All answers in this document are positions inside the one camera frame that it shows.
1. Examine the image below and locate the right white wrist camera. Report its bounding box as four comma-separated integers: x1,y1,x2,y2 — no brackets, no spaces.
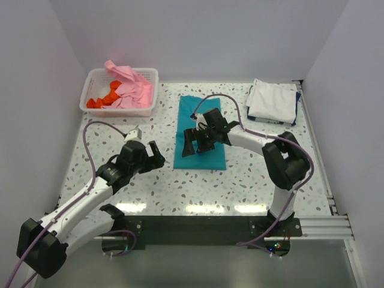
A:
191,113,208,130

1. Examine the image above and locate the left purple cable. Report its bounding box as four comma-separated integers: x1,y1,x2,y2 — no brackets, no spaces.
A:
4,121,130,287

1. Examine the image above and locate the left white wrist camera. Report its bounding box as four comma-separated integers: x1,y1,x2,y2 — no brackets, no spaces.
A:
124,127,142,142

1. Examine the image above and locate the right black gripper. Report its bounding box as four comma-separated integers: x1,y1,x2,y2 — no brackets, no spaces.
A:
182,126,217,157

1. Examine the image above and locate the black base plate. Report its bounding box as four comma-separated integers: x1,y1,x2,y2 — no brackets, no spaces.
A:
89,214,301,259

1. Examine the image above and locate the teal t shirt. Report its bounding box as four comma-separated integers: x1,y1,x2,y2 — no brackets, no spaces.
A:
173,95,227,171

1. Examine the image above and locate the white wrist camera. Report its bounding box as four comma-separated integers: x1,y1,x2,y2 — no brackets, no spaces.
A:
191,113,208,130
124,127,142,142

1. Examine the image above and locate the purple cable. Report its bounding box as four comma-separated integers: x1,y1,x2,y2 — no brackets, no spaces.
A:
191,93,315,248
4,121,130,287

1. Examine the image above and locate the orange t shirt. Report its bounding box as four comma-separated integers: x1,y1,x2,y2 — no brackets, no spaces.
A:
86,80,121,109

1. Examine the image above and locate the white plastic basket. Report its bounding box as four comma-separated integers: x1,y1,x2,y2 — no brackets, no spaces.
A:
79,68,159,118

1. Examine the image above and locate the pink t shirt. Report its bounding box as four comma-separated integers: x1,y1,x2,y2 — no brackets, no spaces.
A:
103,60,153,109

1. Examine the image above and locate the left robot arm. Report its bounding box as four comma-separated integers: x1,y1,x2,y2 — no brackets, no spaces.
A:
16,140,165,278

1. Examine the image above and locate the aluminium frame rail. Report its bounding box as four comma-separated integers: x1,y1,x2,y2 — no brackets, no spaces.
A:
293,80,355,241

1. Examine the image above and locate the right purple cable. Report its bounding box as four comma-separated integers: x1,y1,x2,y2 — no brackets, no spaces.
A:
191,93,315,248

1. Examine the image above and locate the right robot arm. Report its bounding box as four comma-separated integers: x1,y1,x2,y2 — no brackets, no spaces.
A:
182,108,314,236

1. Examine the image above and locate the folded white t shirt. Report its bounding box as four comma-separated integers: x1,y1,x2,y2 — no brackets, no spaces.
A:
246,79,301,126

